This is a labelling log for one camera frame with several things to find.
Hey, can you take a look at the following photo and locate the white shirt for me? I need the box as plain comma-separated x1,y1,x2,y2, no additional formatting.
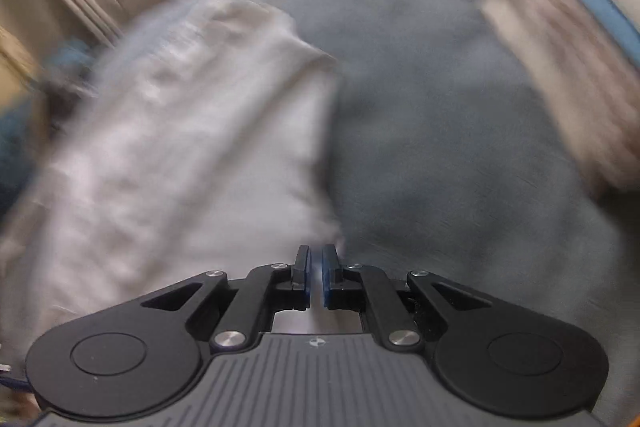
0,0,347,349

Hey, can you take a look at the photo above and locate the stack of folded towels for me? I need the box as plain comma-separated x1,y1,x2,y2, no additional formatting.
452,0,640,194

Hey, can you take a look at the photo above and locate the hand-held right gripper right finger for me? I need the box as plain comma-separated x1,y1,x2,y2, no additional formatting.
321,244,494,351

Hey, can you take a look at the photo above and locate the blue pillow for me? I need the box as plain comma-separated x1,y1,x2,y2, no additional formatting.
0,41,97,208

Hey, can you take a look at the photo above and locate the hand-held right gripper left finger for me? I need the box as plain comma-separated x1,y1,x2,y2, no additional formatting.
140,245,312,354

